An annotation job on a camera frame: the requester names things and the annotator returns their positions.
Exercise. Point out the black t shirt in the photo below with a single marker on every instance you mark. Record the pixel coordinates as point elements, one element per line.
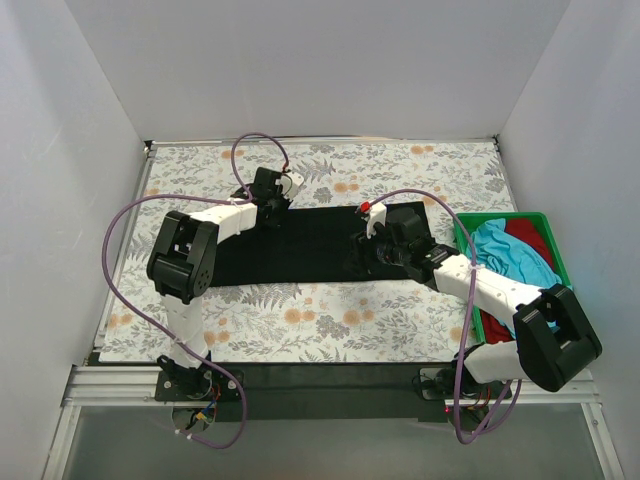
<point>309,246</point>

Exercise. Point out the red t shirt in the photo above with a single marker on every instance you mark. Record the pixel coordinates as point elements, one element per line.
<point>530,235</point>

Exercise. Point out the floral table mat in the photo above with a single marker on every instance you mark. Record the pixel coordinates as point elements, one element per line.
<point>390,321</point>

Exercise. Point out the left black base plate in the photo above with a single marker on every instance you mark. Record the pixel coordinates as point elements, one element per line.
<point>178,383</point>

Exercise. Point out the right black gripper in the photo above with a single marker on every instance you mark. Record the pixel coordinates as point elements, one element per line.
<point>361,248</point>

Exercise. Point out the aluminium frame rail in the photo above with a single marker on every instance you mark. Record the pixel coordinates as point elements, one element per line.
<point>135,385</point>

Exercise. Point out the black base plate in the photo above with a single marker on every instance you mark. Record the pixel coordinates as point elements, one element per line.
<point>178,383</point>
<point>438,383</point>

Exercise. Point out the cyan t shirt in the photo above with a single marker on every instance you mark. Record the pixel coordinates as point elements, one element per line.
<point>515,250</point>

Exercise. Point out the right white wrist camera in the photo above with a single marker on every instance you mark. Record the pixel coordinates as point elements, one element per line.
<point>372,214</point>

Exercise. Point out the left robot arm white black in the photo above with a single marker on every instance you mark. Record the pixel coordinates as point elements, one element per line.
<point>181,264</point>

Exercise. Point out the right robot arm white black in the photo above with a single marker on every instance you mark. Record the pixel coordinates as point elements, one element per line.
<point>554,340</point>

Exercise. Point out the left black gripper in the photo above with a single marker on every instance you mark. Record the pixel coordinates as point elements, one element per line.
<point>273,206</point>

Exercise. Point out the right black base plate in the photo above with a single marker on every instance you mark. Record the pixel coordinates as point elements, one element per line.
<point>438,383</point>

